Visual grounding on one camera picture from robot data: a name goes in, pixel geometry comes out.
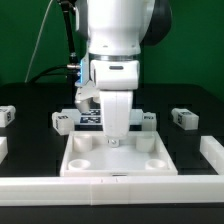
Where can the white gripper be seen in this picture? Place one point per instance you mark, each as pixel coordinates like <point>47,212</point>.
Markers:
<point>115,82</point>

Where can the white square table top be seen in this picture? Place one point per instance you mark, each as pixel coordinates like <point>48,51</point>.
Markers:
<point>142,153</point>

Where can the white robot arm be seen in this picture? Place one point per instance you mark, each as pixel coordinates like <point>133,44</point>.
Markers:
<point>115,29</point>

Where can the white obstacle fence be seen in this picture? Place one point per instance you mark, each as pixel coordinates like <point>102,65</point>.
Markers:
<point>121,189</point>

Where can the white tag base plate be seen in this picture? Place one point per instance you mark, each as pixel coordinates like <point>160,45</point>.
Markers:
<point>93,117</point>

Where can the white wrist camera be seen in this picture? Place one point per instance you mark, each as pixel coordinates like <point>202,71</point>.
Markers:
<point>84,95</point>

